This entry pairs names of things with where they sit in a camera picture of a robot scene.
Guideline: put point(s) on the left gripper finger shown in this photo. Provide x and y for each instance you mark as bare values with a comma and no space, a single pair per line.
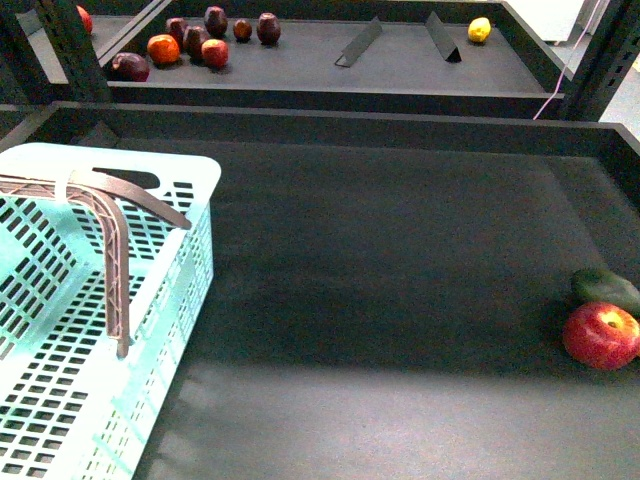
94,191
132,193

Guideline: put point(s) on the light teal plastic basket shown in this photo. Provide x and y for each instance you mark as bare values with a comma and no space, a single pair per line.
70,407

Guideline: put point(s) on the red apple with yellow top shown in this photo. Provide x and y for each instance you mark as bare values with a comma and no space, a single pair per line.
602,336

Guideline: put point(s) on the small red apple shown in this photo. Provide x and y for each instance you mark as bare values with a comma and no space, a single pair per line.
215,53

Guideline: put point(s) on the dark purple fruit front left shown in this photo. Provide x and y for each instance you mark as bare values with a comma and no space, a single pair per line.
127,66

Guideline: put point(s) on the black far left tray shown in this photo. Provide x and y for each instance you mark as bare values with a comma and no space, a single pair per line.
118,26

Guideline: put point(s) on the orange red fruit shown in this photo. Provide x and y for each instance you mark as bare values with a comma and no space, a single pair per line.
163,49

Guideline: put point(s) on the red fruit far left tray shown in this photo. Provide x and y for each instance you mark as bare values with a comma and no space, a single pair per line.
86,19

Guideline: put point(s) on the dark maroon fruit back left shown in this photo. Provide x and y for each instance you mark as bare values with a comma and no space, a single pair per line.
176,28

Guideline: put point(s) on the dark maroon fruit middle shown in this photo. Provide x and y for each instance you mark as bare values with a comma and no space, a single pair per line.
193,39

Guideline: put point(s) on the dark maroon fruit tall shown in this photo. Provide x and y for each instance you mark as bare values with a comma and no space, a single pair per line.
215,21

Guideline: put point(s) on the small brown red fruit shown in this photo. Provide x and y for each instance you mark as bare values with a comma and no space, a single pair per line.
242,30

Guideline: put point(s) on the dark maroon fruit right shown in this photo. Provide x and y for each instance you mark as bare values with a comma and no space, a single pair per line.
268,28

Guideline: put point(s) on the black near display tray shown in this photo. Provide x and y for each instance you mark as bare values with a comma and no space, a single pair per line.
389,295

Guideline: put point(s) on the black display tray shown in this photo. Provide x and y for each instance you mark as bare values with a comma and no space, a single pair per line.
514,74
389,295

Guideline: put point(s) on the black triangular divider left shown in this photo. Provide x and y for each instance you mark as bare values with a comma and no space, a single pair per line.
359,44

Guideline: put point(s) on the black triangular divider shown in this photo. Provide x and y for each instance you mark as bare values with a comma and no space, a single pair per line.
359,44
443,41

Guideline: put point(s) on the black far display tray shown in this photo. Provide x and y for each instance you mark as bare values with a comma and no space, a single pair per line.
514,74

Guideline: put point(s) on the black triangular divider right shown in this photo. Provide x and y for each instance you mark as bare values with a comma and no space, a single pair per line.
443,41

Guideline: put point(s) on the yellow lemon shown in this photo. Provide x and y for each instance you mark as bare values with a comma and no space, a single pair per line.
479,30

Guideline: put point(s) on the dark green avocado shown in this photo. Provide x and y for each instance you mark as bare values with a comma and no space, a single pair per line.
601,285

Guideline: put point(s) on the black left shelf post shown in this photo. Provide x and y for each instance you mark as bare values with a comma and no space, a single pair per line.
72,47

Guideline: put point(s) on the black perforated shelf post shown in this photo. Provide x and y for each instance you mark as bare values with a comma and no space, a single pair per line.
606,61

